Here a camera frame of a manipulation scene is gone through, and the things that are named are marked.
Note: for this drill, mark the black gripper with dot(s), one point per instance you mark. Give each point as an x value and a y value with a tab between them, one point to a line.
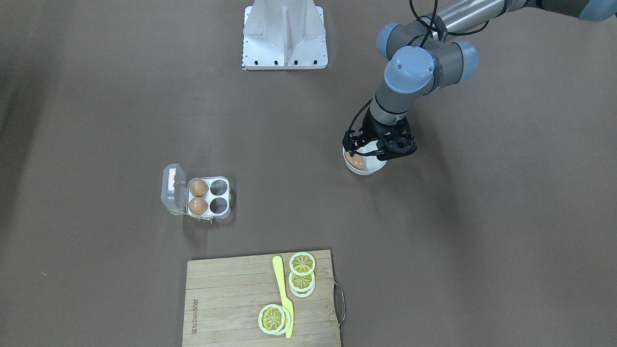
371	128

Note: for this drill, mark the brown egg from bowl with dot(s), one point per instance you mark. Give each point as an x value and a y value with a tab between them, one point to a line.
361	162

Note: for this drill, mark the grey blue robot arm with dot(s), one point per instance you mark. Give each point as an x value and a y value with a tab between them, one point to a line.
421	60

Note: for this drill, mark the brown egg in box far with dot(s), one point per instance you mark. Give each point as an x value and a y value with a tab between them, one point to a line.
198	187

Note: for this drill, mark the brown egg in box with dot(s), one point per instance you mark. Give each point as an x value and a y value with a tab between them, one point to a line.
198	206
198	187

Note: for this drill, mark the clear plastic egg box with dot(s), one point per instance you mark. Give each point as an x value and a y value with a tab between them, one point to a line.
175	194

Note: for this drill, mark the brown egg in box near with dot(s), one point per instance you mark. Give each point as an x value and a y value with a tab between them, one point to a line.
198	206

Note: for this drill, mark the white ceramic bowl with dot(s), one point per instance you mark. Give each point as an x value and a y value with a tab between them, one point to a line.
372	164

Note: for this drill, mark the lemon slice upper pair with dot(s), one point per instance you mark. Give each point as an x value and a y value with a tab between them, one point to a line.
302	263

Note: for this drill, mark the yellow plastic knife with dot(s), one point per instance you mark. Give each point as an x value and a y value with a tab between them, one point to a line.
278	268

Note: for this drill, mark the lemon slice single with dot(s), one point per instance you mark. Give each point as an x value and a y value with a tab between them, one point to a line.
274	320

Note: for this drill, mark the wooden cutting board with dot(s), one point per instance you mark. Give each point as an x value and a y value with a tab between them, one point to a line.
224	296

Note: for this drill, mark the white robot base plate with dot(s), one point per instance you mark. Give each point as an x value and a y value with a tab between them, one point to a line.
284	35

